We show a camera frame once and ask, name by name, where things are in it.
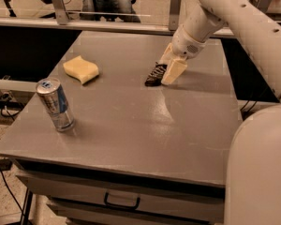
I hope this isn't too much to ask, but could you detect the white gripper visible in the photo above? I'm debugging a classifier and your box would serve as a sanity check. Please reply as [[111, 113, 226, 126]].
[[158, 25, 205, 85]]

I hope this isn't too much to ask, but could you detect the black rxbar chocolate wrapper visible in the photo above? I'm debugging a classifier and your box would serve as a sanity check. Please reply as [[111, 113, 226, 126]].
[[144, 64, 167, 87]]

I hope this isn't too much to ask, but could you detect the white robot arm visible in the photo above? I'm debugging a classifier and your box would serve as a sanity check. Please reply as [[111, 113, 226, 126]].
[[161, 0, 281, 225]]

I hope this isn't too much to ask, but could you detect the yellow sponge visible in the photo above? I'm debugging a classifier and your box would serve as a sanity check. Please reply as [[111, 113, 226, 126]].
[[63, 56, 99, 84]]

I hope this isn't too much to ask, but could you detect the seated person in jeans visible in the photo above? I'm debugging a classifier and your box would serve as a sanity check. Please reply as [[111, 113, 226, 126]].
[[80, 0, 141, 23]]

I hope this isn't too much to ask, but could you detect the silver blue energy drink can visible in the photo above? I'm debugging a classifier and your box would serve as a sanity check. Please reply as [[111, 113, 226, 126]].
[[36, 77, 74, 132]]

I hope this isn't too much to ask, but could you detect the metal railing frame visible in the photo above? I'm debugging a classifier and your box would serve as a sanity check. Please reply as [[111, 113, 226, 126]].
[[0, 0, 276, 39]]

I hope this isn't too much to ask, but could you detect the white drawer with black handle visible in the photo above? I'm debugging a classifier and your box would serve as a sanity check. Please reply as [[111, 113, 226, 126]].
[[17, 171, 224, 225]]

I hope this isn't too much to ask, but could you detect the black floor cable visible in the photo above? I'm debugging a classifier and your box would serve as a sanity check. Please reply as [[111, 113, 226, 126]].
[[0, 138, 25, 218]]

